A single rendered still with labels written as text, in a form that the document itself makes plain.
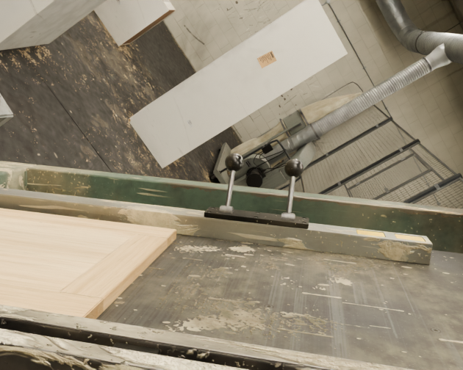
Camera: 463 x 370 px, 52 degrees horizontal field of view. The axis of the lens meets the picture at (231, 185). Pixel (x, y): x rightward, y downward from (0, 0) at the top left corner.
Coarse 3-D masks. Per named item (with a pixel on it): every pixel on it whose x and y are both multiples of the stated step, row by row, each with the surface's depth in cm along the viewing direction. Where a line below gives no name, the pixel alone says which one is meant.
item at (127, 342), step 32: (0, 320) 42; (32, 320) 41; (64, 320) 42; (96, 320) 42; (0, 352) 38; (32, 352) 37; (64, 352) 37; (96, 352) 37; (128, 352) 37; (160, 352) 39; (192, 352) 39; (224, 352) 39; (256, 352) 39; (288, 352) 39
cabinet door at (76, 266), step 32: (0, 224) 85; (32, 224) 87; (64, 224) 87; (96, 224) 88; (128, 224) 90; (0, 256) 70; (32, 256) 71; (64, 256) 72; (96, 256) 73; (128, 256) 73; (0, 288) 59; (32, 288) 60; (64, 288) 61; (96, 288) 61
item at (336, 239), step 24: (0, 192) 98; (24, 192) 100; (72, 216) 96; (96, 216) 95; (120, 216) 94; (144, 216) 93; (168, 216) 92; (192, 216) 91; (240, 240) 90; (264, 240) 89; (288, 240) 89; (312, 240) 88; (336, 240) 87; (360, 240) 86; (384, 240) 85; (408, 240) 85
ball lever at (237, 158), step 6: (228, 156) 95; (234, 156) 94; (240, 156) 95; (228, 162) 94; (234, 162) 94; (240, 162) 94; (228, 168) 95; (234, 168) 94; (240, 168) 95; (234, 174) 95; (228, 186) 94; (228, 192) 93; (228, 198) 93; (228, 204) 92; (222, 210) 91; (228, 210) 91
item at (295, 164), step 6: (288, 162) 93; (294, 162) 92; (300, 162) 93; (288, 168) 92; (294, 168) 92; (300, 168) 92; (288, 174) 93; (294, 174) 92; (300, 174) 93; (294, 180) 92; (288, 192) 92; (288, 198) 91; (288, 204) 91; (288, 210) 90; (282, 216) 90; (288, 216) 89; (294, 216) 90
